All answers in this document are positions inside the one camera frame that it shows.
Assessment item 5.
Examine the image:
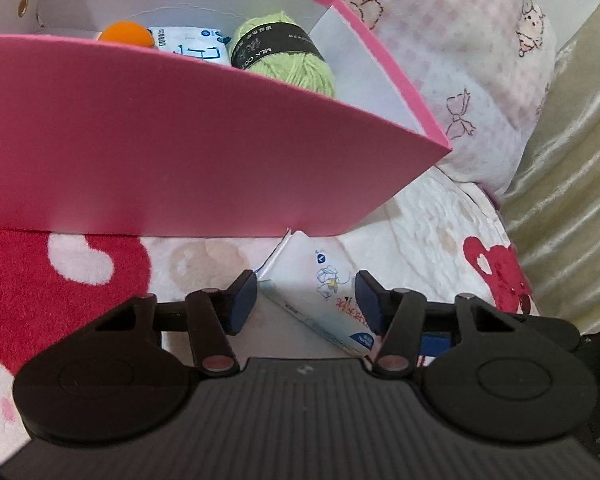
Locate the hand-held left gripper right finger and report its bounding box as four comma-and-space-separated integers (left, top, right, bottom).
354, 269, 521, 378

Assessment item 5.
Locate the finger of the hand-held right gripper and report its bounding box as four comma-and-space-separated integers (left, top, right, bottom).
421, 332, 452, 368

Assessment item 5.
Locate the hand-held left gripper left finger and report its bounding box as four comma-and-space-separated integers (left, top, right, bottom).
95, 269, 258, 376

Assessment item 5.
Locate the white flower print pack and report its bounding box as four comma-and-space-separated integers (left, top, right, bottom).
256, 229, 388, 361

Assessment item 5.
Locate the pink cardboard box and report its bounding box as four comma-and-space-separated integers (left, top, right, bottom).
0, 0, 453, 237

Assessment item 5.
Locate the green yarn ball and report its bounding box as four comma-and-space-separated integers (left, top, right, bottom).
228, 7, 337, 98

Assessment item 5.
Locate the blue tissue pack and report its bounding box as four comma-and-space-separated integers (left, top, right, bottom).
147, 26, 231, 67

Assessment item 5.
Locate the orange ball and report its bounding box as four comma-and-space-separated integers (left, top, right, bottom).
97, 21, 156, 50

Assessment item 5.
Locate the red and white printed blanket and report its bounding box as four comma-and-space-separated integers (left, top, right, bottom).
0, 160, 596, 466

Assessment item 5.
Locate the green satin cloth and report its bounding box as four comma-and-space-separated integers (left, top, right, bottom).
497, 0, 600, 333

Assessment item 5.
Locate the pink floral pillow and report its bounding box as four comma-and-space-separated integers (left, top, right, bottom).
280, 0, 561, 201

